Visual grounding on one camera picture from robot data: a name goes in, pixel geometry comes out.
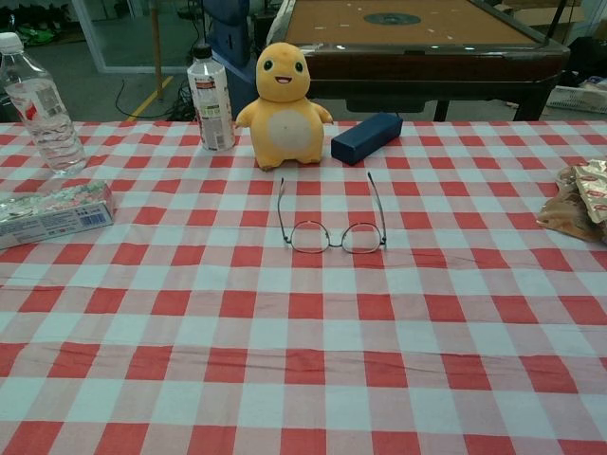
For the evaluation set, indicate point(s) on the thin metal-frame eyeglasses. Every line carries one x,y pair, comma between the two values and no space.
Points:
310,237

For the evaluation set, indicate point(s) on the blue glasses case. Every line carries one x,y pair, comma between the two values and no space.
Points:
365,137

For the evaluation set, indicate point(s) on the yellow plush dinosaur toy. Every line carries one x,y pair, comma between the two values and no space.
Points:
284,128

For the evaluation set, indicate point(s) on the red white checked tablecloth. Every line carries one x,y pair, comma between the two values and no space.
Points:
303,355

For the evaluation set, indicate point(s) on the white label bottle black cap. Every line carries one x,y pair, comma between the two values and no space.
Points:
211,109

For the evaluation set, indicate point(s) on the blue machine base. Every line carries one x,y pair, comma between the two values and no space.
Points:
227,28

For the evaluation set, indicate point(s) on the brown wooden game table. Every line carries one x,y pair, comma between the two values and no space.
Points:
427,28

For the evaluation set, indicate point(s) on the floral toothpaste box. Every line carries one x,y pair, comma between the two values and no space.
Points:
57,218

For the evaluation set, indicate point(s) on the gold snack packet pile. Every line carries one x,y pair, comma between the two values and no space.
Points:
578,208

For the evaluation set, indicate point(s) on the clear water bottle white cap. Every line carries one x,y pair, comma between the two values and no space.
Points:
47,123

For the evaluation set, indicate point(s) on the white plastic basket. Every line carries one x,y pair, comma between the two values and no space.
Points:
578,99

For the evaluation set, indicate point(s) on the cardboard box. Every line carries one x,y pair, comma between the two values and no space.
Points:
536,14

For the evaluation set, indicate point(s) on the wooden post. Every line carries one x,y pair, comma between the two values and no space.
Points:
156,47

